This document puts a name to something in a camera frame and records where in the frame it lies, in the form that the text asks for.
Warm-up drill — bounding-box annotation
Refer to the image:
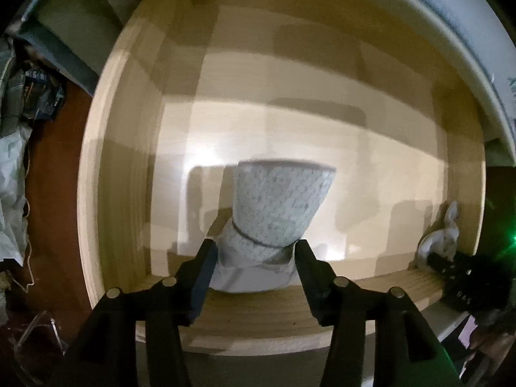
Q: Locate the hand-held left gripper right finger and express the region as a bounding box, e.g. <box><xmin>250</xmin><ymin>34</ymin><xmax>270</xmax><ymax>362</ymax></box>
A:
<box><xmin>296</xmin><ymin>240</ymin><xmax>464</xmax><ymax>387</ymax></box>

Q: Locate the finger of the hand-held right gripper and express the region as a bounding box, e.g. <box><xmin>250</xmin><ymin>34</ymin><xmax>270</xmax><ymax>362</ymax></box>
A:
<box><xmin>427</xmin><ymin>252</ymin><xmax>458</xmax><ymax>275</ymax></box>

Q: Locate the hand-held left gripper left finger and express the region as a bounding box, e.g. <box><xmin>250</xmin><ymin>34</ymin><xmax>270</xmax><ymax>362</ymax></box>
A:
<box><xmin>52</xmin><ymin>239</ymin><xmax>218</xmax><ymax>387</ymax></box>

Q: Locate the grey sock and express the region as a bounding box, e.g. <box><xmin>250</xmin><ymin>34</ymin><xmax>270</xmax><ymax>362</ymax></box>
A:
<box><xmin>417</xmin><ymin>201</ymin><xmax>461</xmax><ymax>269</ymax></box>

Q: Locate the hexagon print underwear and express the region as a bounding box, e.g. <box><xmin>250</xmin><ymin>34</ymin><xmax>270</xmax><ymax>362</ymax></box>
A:
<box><xmin>210</xmin><ymin>160</ymin><xmax>337</xmax><ymax>294</ymax></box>

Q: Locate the wooden drawer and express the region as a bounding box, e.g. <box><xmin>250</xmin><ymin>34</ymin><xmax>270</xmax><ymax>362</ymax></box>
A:
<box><xmin>76</xmin><ymin>0</ymin><xmax>488</xmax><ymax>355</ymax></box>

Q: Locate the person's right forearm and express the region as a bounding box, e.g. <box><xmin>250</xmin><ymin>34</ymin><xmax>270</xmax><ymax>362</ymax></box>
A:
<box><xmin>460</xmin><ymin>314</ymin><xmax>516</xmax><ymax>372</ymax></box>

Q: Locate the clear acrylic stand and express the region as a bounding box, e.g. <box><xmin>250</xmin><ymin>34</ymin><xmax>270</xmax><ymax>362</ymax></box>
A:
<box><xmin>14</xmin><ymin>310</ymin><xmax>69</xmax><ymax>383</ymax></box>

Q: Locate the white plastic bag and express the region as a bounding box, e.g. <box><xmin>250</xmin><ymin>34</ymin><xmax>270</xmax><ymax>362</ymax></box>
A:
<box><xmin>0</xmin><ymin>125</ymin><xmax>31</xmax><ymax>267</ymax></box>

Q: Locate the blue packet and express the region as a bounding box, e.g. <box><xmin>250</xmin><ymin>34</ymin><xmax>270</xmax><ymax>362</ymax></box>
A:
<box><xmin>24</xmin><ymin>68</ymin><xmax>66</xmax><ymax>122</ymax></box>

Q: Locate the grey green cloth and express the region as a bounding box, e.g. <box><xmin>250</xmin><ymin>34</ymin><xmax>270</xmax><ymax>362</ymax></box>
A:
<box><xmin>0</xmin><ymin>40</ymin><xmax>25</xmax><ymax>138</ymax></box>

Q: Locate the thin pale cord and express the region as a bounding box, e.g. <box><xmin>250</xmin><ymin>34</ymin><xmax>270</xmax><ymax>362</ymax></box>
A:
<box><xmin>23</xmin><ymin>141</ymin><xmax>36</xmax><ymax>293</ymax></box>

